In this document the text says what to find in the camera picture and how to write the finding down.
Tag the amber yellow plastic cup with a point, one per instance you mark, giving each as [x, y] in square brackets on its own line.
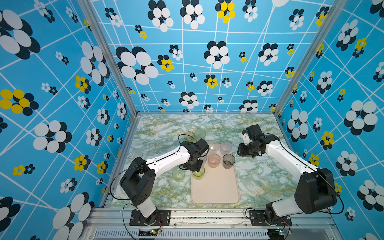
[189, 136]

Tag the light green textured cup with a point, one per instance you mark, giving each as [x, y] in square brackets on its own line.
[200, 134]

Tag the small clear faceted glass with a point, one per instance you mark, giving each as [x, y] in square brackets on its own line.
[213, 147]

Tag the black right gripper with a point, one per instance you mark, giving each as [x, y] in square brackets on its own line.
[241, 151]

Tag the pink textured plastic cup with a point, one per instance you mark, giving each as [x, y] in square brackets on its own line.
[214, 160]

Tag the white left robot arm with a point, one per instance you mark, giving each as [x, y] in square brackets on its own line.
[139, 178]

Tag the aluminium corner post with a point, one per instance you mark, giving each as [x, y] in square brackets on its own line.
[334, 12]
[90, 15]

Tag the pale pink plastic tray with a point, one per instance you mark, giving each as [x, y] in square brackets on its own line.
[219, 186]

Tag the left aluminium corner post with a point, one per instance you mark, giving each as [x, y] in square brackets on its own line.
[90, 15]

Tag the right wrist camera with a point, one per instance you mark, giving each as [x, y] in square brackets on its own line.
[246, 139]

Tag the aluminium front rail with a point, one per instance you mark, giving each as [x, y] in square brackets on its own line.
[208, 224]

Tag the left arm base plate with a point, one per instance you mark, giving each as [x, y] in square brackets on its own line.
[158, 218]

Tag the dark grey plastic cup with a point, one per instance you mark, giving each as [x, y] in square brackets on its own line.
[228, 161]

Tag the pale green plastic cup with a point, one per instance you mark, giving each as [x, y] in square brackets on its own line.
[178, 174]

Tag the clear textured plastic cup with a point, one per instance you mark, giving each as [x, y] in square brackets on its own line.
[226, 148]

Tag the bright green plastic cup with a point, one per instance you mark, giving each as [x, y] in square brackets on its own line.
[199, 175]

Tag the right aluminium corner post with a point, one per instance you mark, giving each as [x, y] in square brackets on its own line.
[334, 12]

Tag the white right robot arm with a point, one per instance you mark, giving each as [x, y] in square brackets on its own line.
[315, 189]

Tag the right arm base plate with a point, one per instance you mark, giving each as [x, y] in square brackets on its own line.
[258, 219]

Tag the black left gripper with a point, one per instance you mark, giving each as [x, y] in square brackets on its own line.
[197, 169]

